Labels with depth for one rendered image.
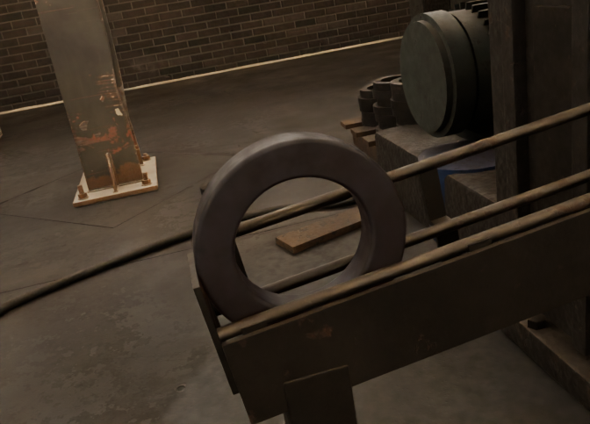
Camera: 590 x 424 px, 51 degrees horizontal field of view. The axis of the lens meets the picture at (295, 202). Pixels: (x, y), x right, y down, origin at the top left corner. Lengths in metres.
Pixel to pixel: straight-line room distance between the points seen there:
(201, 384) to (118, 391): 0.20
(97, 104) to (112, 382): 1.68
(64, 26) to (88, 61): 0.17
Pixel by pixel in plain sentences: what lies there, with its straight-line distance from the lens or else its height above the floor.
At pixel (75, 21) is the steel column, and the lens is 3.01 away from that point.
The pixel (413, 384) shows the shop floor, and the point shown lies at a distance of 1.41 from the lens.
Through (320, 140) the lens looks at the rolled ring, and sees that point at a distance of 0.51.
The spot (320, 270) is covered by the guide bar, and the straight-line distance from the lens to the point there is 0.59.
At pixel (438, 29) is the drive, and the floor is 0.64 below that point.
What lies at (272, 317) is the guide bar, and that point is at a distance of 0.53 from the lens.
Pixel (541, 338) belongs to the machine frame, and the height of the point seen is 0.07.
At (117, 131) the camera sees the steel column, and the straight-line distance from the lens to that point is 3.06.
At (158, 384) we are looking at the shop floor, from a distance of 1.57.
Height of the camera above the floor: 0.86
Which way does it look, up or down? 20 degrees down
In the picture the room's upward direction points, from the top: 9 degrees counter-clockwise
